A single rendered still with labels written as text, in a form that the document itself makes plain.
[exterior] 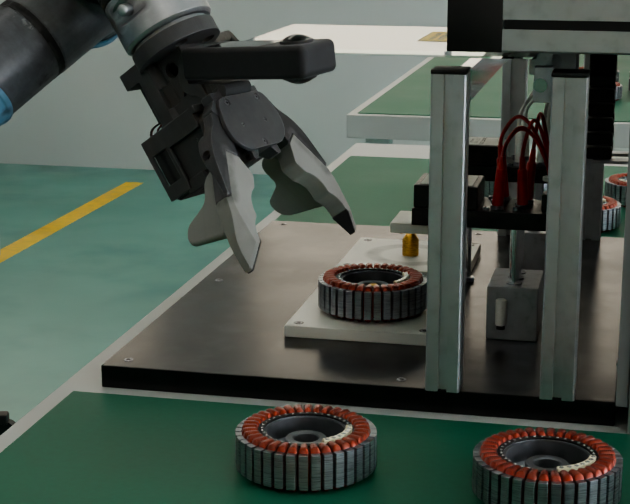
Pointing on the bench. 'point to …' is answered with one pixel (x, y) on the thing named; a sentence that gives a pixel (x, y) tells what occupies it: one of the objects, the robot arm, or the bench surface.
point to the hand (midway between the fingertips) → (312, 249)
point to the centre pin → (410, 245)
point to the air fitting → (500, 313)
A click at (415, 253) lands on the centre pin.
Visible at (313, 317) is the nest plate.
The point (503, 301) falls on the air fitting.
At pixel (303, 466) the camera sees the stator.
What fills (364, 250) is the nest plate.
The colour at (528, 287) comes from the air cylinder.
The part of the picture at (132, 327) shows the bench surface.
